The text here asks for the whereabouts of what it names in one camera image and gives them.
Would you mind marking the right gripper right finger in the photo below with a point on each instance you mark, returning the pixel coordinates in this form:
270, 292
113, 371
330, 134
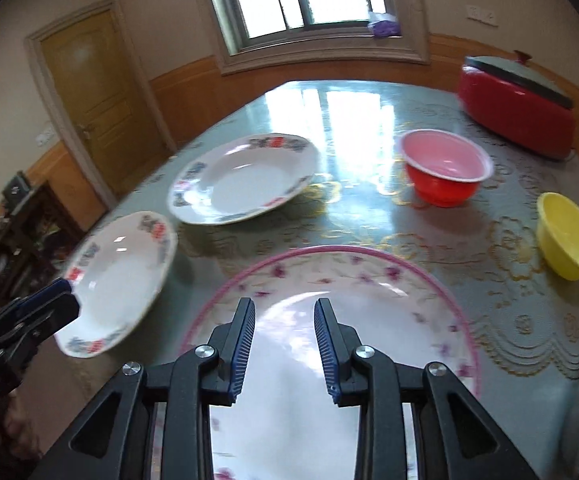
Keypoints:
355, 372

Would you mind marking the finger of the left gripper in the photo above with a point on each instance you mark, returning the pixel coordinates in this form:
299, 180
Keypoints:
53, 316
44, 295

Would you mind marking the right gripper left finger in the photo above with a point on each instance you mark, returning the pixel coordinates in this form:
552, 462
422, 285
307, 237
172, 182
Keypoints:
224, 359

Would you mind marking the white plate red characters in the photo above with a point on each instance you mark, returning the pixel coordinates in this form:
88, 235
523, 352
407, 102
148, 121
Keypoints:
116, 275

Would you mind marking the large purple floral plate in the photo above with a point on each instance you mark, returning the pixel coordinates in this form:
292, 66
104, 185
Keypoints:
284, 424

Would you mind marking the red plastic bowl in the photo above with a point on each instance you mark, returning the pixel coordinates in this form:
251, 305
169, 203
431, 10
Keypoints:
445, 168

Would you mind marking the yellow bowl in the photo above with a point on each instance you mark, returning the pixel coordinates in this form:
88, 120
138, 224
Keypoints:
558, 234

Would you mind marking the dark wooden shelf cabinet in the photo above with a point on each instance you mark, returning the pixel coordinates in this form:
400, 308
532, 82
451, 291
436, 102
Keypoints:
37, 234

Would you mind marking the wooden door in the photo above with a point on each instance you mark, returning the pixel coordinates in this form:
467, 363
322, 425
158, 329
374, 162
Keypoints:
98, 98

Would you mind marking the red electric cooking pot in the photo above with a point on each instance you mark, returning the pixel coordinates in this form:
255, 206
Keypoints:
512, 100

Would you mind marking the purple cloth on sill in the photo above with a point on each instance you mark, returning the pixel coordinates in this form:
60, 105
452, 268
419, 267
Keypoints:
384, 25

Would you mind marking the white light switch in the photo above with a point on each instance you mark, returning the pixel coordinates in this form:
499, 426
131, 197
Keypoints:
46, 136

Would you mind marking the window with frame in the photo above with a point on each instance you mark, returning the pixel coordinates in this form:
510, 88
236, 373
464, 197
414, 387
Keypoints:
250, 34

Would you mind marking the white wall socket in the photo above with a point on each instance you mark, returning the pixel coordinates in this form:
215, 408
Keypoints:
480, 15

